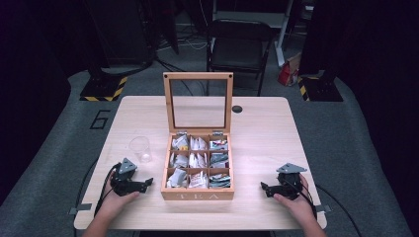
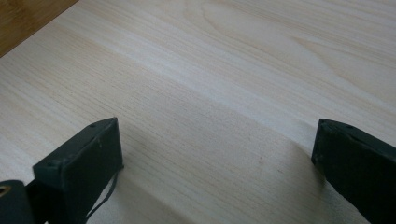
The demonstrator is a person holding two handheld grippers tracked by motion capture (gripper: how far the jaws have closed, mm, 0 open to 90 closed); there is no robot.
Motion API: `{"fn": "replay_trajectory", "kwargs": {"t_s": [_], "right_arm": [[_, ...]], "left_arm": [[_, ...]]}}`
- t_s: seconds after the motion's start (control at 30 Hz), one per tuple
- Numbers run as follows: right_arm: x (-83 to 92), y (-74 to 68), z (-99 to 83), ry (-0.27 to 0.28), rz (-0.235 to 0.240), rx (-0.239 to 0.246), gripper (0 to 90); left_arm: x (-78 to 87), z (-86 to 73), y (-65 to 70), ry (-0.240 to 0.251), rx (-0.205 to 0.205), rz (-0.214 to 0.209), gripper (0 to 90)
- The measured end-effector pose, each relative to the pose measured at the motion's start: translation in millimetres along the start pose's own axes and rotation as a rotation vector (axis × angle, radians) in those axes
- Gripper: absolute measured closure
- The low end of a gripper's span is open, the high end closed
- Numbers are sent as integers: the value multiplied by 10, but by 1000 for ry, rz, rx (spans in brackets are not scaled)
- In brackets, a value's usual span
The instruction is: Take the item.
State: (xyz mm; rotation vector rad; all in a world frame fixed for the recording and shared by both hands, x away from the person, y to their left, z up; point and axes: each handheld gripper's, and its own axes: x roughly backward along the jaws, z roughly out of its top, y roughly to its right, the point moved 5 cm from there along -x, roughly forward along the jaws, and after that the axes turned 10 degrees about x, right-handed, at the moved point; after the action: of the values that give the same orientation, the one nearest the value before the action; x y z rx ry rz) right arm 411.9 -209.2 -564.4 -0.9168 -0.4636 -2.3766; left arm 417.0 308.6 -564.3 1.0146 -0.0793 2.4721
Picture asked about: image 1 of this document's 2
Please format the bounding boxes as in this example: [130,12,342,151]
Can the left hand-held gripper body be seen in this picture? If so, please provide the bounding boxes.
[110,157,148,198]

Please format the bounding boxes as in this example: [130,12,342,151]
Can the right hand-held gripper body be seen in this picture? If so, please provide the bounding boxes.
[275,162,308,201]

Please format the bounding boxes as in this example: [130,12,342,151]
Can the person's left hand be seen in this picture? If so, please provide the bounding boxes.
[97,171,141,219]

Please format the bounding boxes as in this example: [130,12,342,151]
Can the person's right hand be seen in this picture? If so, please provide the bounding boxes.
[273,173,318,226]

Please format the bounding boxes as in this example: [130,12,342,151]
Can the clear plastic cup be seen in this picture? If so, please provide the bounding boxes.
[127,135,153,164]

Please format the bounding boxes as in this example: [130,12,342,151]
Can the wooden tea box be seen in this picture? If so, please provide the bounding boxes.
[160,71,236,201]

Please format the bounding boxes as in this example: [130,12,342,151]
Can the assorted tea bag packets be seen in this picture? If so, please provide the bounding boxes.
[166,134,232,190]

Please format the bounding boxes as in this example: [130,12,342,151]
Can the striped black stand base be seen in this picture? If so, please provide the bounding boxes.
[296,75,344,103]
[79,75,129,103]

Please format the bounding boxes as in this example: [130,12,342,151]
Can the red paper bag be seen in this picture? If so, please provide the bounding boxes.
[277,51,302,88]

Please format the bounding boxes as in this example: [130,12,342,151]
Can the black folding chair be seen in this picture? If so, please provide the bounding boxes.
[206,18,275,97]

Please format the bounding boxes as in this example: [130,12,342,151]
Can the black cabinet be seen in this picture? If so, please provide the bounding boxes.
[82,0,156,77]

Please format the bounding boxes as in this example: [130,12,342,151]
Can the white desk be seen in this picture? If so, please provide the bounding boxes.
[211,0,315,68]

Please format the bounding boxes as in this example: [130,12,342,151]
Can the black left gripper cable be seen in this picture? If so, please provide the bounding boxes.
[73,157,122,237]

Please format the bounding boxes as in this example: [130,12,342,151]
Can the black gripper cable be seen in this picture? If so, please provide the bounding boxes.
[282,176,364,237]
[73,157,122,237]

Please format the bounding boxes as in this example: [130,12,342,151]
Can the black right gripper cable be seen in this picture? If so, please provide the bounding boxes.
[282,176,364,237]

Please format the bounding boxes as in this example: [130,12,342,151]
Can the white floor cable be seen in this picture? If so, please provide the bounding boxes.
[156,31,210,52]

